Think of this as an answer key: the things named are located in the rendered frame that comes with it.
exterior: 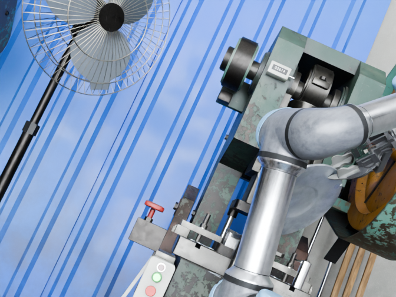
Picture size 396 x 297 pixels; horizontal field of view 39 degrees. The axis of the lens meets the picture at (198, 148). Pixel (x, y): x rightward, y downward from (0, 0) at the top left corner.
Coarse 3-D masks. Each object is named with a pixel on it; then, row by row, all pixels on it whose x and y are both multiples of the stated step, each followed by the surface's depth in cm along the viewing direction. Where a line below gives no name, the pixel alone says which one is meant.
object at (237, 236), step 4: (232, 236) 180; (236, 236) 169; (240, 236) 162; (236, 244) 178; (236, 248) 174; (232, 252) 179; (236, 252) 173; (276, 252) 162; (232, 256) 175; (280, 256) 162; (232, 260) 173; (232, 264) 172; (228, 268) 173
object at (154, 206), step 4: (148, 200) 166; (148, 204) 165; (152, 204) 165; (156, 204) 165; (152, 208) 168; (156, 208) 165; (160, 208) 165; (152, 212) 168; (148, 216) 167; (152, 216) 168
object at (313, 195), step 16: (304, 176) 158; (320, 176) 160; (304, 192) 164; (320, 192) 166; (336, 192) 169; (288, 208) 166; (304, 208) 169; (320, 208) 172; (288, 224) 171; (304, 224) 174
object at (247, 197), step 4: (308, 164) 187; (260, 168) 186; (252, 176) 196; (256, 176) 186; (252, 180) 190; (256, 180) 186; (248, 184) 197; (252, 184) 186; (248, 188) 192; (252, 188) 185; (248, 192) 186; (252, 192) 185; (244, 196) 193; (248, 196) 185; (252, 196) 185; (244, 200) 187; (248, 200) 185
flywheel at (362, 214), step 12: (384, 168) 216; (360, 180) 222; (372, 180) 215; (384, 180) 202; (360, 192) 217; (384, 192) 196; (360, 204) 210; (372, 204) 203; (384, 204) 180; (348, 216) 212; (360, 216) 199; (372, 216) 186; (360, 228) 193
